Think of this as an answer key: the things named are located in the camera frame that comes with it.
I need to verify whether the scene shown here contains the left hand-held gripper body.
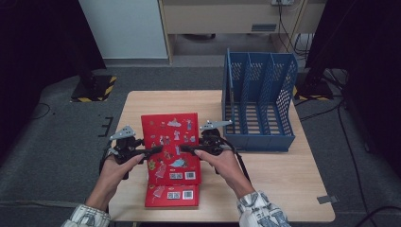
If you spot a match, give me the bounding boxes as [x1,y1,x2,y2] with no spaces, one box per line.
[108,125,149,165]

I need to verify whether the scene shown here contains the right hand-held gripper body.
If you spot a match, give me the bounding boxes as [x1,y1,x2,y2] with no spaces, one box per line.
[199,119,235,156]

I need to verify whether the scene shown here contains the red illustrated book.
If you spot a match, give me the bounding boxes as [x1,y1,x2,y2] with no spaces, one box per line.
[145,183,201,208]
[140,113,202,187]

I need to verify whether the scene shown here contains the blue plastic file rack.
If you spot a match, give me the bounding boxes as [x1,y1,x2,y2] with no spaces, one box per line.
[221,51,299,153]

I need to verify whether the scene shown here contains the person's right hand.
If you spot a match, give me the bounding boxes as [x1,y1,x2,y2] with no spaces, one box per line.
[193,149,250,198]

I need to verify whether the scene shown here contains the person's left hand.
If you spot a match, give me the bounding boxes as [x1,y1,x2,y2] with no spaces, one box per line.
[86,153,146,209]

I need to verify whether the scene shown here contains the black yellow striped stand base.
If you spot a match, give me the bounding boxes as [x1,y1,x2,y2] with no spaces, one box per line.
[292,72,335,102]
[70,74,117,103]

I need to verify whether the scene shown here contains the white panel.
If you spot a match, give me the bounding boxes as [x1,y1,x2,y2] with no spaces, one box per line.
[78,0,168,60]

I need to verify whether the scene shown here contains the beige cabinet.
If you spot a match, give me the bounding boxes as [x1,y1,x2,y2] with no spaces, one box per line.
[157,0,327,64]

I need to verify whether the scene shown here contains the grey tape piece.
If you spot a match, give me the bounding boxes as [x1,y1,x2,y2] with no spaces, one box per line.
[316,195,340,205]

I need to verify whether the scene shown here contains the dark curtain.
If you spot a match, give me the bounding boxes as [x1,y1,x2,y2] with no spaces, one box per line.
[304,0,401,178]

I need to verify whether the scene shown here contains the left hand-held gripper cable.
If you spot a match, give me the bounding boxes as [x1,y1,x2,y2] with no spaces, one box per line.
[98,148,112,176]

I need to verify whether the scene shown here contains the hand-held gripper cable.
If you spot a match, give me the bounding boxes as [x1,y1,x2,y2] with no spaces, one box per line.
[226,143,253,183]
[98,148,112,176]

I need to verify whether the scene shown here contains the right hand-held gripper cable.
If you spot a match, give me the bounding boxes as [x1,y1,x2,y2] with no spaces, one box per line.
[226,143,253,183]

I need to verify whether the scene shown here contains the black floor cable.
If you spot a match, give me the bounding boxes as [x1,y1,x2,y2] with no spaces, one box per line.
[356,206,401,227]
[337,100,370,227]
[29,102,51,121]
[299,103,340,122]

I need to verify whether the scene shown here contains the black hanging cable bundle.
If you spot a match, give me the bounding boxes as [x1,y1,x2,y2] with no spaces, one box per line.
[277,3,313,61]

